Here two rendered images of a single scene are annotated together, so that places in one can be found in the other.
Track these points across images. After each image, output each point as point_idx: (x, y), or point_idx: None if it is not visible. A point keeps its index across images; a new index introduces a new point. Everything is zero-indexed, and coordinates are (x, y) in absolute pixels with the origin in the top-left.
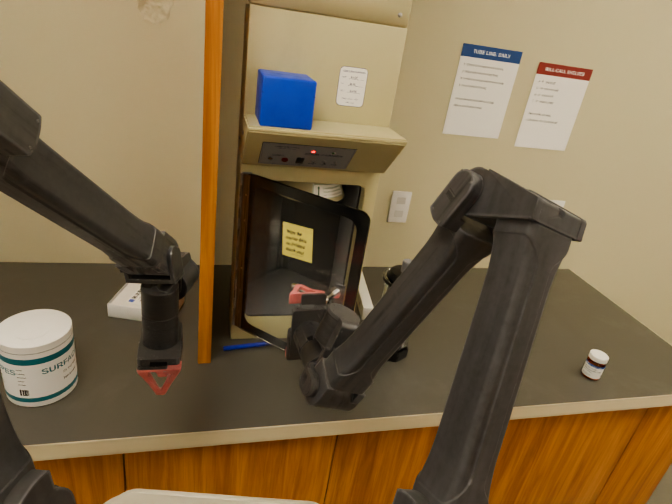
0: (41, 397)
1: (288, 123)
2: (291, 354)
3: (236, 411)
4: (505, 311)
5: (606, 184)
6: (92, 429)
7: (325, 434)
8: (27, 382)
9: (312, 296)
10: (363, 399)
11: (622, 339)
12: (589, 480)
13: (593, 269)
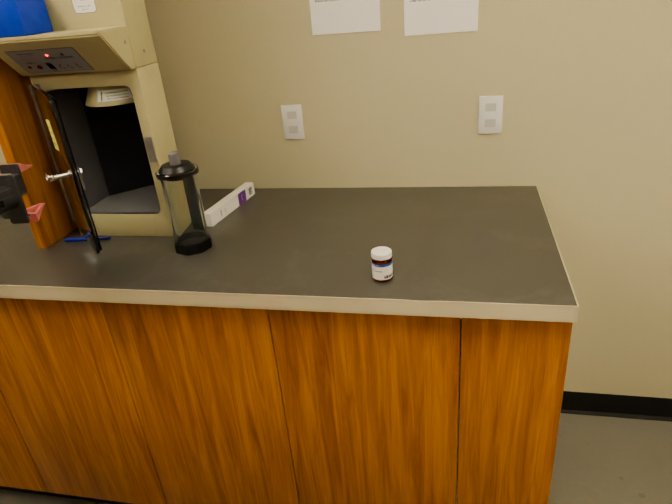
0: None
1: (8, 32)
2: (2, 215)
3: (23, 275)
4: None
5: (562, 66)
6: None
7: (77, 299)
8: None
9: (6, 166)
10: (121, 277)
11: (490, 251)
12: (428, 417)
13: (587, 187)
